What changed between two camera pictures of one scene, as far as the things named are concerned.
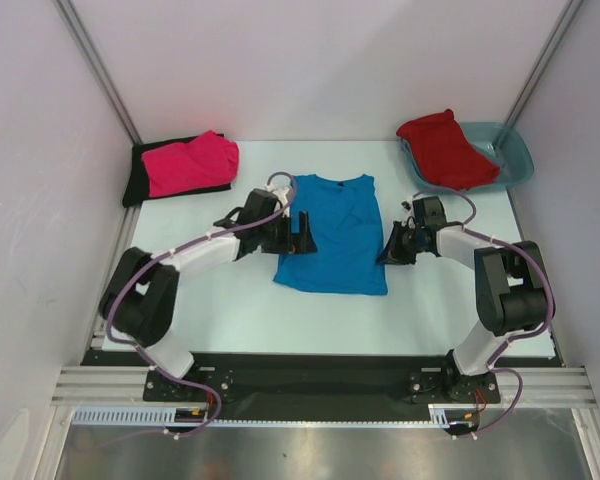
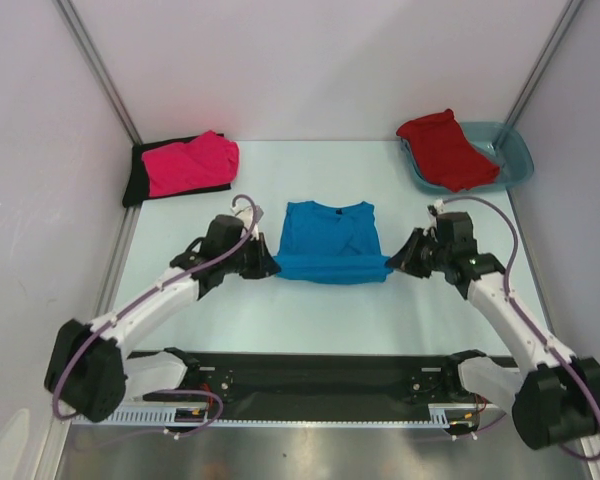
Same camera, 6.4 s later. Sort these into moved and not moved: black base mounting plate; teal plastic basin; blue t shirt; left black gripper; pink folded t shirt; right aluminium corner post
Moved: left black gripper; blue t shirt
Not moved: right aluminium corner post; teal plastic basin; black base mounting plate; pink folded t shirt
